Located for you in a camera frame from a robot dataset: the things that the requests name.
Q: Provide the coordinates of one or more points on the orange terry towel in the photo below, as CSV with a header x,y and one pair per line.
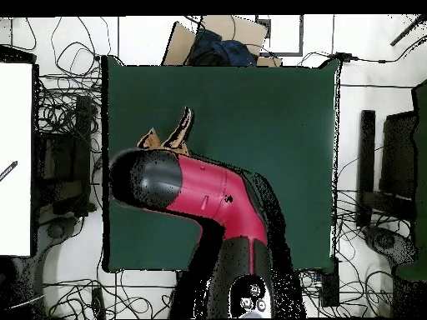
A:
x,y
182,133

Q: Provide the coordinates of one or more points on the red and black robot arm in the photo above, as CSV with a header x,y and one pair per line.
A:
x,y
206,186

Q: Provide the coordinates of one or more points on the dark green table cloth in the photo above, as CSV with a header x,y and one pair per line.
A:
x,y
267,133

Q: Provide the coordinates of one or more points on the dark blue jeans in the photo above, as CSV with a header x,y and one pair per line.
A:
x,y
230,50

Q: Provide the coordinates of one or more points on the black stand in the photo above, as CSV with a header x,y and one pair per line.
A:
x,y
367,150
81,133

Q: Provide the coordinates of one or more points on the black box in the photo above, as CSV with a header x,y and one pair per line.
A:
x,y
330,290

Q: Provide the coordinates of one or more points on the black power strip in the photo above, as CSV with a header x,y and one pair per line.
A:
x,y
98,303

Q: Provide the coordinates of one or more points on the white panel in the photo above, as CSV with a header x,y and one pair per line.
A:
x,y
15,133

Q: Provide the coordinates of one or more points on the black marker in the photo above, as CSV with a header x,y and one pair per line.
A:
x,y
9,170

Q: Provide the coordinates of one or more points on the black tripod leg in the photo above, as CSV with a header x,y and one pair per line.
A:
x,y
407,31

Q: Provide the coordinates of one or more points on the black square frame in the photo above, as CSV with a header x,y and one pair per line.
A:
x,y
283,53

